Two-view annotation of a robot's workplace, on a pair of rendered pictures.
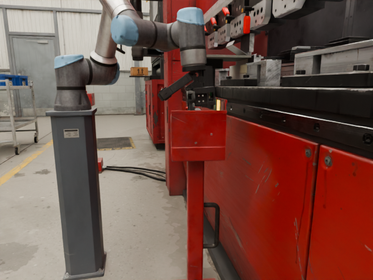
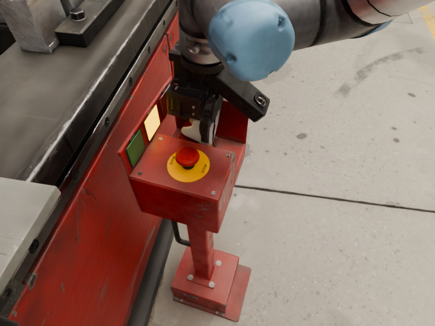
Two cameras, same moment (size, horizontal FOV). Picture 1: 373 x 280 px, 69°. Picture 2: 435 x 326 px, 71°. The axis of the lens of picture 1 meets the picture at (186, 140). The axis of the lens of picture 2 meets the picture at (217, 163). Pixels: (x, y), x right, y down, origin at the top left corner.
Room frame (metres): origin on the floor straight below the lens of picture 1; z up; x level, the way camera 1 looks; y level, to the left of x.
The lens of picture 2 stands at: (1.19, 0.15, 1.19)
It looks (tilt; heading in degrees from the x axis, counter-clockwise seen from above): 52 degrees down; 201
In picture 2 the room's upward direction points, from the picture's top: straight up
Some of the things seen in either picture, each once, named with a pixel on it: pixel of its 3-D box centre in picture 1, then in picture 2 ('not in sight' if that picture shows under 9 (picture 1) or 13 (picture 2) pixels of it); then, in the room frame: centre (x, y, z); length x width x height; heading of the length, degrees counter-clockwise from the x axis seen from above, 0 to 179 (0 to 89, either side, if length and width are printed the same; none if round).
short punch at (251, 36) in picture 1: (246, 46); not in sight; (1.26, -0.27, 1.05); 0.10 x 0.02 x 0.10; 11
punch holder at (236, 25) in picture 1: (245, 16); not in sight; (1.28, -0.26, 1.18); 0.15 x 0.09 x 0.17; 11
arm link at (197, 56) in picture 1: (193, 59); (204, 41); (0.82, -0.02, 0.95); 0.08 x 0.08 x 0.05
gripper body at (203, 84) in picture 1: (198, 87); (199, 83); (0.81, -0.03, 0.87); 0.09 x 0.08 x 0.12; 94
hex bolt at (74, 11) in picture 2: (300, 72); (78, 13); (0.75, -0.31, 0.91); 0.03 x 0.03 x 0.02
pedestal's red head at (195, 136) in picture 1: (195, 126); (193, 154); (0.86, -0.03, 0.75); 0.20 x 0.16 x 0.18; 4
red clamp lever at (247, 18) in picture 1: (248, 20); not in sight; (1.09, -0.23, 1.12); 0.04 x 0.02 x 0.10; 101
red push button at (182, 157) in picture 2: not in sight; (188, 160); (0.91, -0.02, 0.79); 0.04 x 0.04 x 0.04
